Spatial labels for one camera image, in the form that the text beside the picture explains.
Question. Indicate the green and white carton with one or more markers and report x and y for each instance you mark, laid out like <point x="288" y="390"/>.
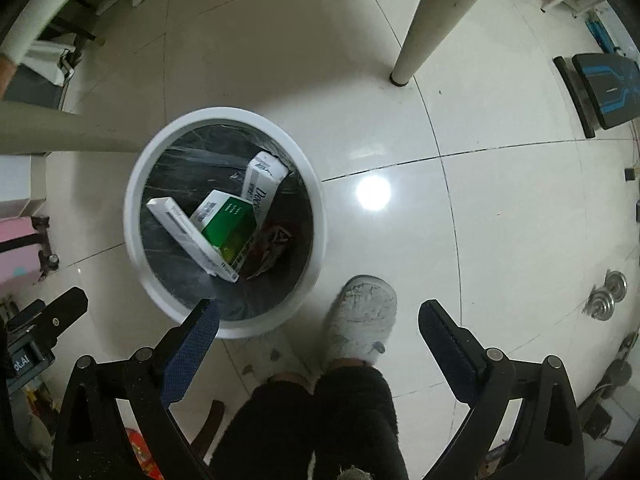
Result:
<point x="227" y="222"/>

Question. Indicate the white curved table edge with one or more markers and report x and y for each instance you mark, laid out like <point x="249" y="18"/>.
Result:
<point x="55" y="5"/>

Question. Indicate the black metal stand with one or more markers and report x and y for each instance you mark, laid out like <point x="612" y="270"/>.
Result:
<point x="45" y="250"/>

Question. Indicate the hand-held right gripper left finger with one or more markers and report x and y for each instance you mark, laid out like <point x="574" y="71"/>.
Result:
<point x="192" y="355"/>

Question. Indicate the pink board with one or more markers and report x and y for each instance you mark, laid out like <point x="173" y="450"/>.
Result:
<point x="15" y="252"/>

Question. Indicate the black bin liner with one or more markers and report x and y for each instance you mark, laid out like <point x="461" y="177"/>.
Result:
<point x="170" y="170"/>

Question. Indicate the beige table leg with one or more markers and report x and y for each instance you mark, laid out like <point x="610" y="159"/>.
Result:
<point x="440" y="15"/>
<point x="60" y="130"/>

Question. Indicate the white round trash bin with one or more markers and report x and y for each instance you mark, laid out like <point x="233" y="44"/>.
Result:
<point x="150" y="280"/>

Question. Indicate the person's right leg black pants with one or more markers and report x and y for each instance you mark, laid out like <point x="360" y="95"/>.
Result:
<point x="355" y="420"/>

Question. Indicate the red packet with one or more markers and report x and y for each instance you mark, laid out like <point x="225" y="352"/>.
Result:
<point x="145" y="455"/>

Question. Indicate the white storage box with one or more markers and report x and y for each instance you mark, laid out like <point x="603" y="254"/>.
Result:
<point x="20" y="185"/>

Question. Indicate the black and blue weight bench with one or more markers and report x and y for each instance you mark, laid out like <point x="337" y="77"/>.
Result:
<point x="602" y="90"/>

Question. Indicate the grey fluffy slipper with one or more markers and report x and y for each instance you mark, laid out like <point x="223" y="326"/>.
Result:
<point x="277" y="355"/>
<point x="357" y="320"/>

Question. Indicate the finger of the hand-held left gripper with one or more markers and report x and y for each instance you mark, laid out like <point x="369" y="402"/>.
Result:
<point x="60" y="315"/>

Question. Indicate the long white carton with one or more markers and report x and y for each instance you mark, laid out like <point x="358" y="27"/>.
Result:
<point x="185" y="237"/>

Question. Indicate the chrome dumbbell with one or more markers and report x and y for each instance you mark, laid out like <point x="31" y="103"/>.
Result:
<point x="607" y="295"/>

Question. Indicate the red and black snack wrapper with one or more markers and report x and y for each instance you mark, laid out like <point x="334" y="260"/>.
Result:
<point x="272" y="247"/>

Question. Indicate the white carton with blue print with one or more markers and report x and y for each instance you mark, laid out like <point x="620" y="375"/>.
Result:
<point x="262" y="180"/>

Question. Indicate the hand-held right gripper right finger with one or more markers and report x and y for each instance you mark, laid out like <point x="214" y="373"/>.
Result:
<point x="450" y="357"/>

